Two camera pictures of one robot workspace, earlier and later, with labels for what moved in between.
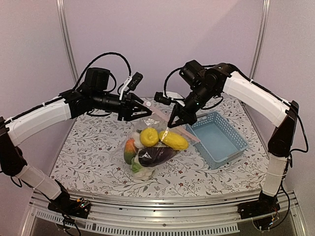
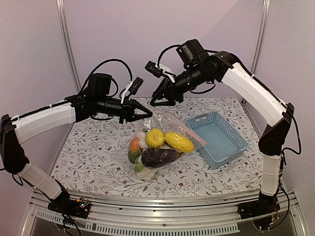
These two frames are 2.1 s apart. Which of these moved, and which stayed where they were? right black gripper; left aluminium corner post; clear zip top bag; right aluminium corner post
Moved: clear zip top bag; right black gripper
Stayed: right aluminium corner post; left aluminium corner post
